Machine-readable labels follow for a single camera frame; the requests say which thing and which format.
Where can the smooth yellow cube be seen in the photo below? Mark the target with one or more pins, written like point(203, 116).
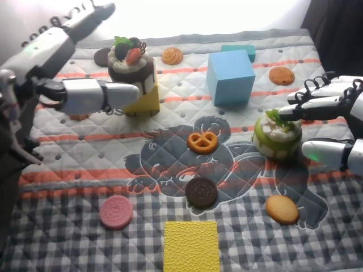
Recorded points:
point(147, 102)

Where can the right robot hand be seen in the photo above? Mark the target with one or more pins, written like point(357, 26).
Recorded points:
point(320, 109)

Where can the chocolate drip toy cake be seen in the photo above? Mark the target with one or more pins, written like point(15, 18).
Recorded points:
point(130, 71)

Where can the orange swirl cookie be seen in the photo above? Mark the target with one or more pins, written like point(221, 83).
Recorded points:
point(79, 117)
point(172, 56)

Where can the green drip toy cake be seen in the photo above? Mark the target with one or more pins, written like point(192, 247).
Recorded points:
point(272, 141)

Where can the chocolate chip cookie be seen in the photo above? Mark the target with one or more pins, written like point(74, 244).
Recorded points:
point(281, 76)

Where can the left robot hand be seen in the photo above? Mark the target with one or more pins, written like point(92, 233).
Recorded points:
point(42, 48)

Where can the dark brown flat cookie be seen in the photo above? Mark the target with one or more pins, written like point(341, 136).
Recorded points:
point(100, 58)

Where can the black backdrop cloth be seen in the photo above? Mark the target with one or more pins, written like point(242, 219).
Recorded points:
point(334, 17)

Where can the blue cube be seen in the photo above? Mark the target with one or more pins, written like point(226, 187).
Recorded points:
point(229, 79)

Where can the grey quilt with bear print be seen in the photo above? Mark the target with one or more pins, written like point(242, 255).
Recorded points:
point(241, 175)

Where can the pink sandwich cookie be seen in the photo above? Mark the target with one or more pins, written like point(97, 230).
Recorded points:
point(116, 211)

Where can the teal flat block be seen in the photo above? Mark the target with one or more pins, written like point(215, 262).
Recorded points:
point(246, 51)

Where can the pretzel cookie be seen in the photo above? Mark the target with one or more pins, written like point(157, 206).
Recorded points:
point(202, 149)

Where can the dark brown sandwich cookie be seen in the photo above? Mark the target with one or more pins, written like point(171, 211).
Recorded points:
point(202, 192)

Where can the yellow textured block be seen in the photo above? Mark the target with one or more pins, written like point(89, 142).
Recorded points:
point(191, 246)

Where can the plain golden round biscuit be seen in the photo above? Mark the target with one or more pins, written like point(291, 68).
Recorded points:
point(282, 209)

